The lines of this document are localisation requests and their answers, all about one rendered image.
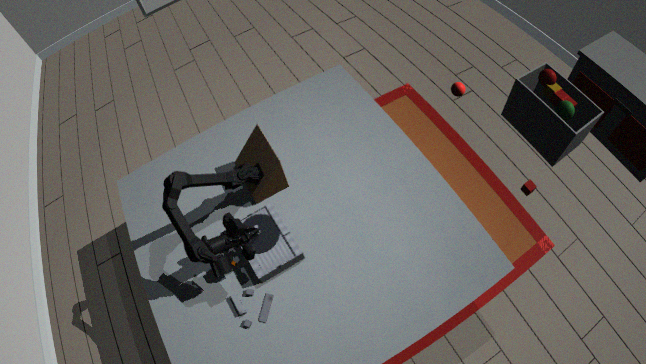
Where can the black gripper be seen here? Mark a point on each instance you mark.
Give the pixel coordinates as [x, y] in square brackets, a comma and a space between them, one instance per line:
[248, 233]

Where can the dark grey round disc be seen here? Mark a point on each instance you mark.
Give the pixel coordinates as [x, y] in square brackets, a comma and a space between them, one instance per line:
[269, 232]

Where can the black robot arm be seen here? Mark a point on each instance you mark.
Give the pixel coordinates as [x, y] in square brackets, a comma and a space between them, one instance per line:
[205, 250]

